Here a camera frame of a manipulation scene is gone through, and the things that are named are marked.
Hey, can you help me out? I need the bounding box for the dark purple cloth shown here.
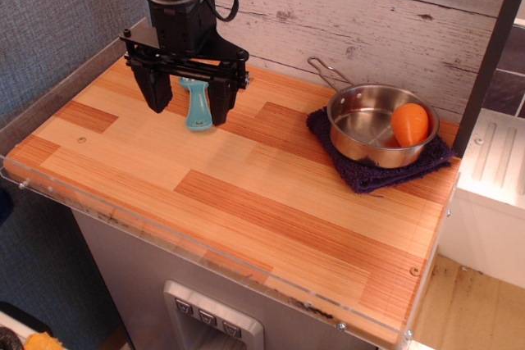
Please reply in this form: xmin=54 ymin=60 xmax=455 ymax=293
xmin=306 ymin=107 xmax=455 ymax=193

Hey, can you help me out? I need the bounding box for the white toy sink unit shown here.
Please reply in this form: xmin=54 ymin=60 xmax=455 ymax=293
xmin=439 ymin=109 xmax=524 ymax=287

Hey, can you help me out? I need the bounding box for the orange yellow toy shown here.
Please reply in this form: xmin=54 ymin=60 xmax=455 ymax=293
xmin=23 ymin=332 xmax=65 ymax=350

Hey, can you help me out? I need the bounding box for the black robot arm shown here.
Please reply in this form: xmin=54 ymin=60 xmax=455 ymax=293
xmin=120 ymin=0 xmax=249 ymax=125

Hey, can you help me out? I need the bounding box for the clear acrylic table guard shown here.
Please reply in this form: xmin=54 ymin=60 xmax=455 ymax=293
xmin=4 ymin=147 xmax=457 ymax=348

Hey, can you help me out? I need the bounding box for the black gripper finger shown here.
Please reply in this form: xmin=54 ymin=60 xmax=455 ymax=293
xmin=130 ymin=61 xmax=172 ymax=113
xmin=208 ymin=77 xmax=238 ymax=125

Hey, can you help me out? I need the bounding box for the grey toy cabinet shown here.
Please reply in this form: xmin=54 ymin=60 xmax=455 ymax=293
xmin=74 ymin=211 xmax=374 ymax=349

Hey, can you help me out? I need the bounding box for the stainless steel saucepan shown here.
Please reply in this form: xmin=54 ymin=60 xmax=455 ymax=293
xmin=308 ymin=56 xmax=440 ymax=169

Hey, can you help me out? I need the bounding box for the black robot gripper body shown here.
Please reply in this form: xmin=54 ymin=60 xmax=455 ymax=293
xmin=120 ymin=0 xmax=249 ymax=89

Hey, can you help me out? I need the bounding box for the orange toy carrot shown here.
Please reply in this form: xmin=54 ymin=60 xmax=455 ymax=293
xmin=390 ymin=103 xmax=429 ymax=148

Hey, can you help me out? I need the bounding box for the dark grey right post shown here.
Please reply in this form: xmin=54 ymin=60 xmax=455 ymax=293
xmin=453 ymin=0 xmax=522 ymax=158

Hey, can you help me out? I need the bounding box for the teal plastic toy brush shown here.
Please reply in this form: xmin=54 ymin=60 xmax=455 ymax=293
xmin=179 ymin=77 xmax=212 ymax=131

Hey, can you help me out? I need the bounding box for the silver dispenser button panel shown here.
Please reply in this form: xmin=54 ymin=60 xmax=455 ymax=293
xmin=163 ymin=280 xmax=265 ymax=349

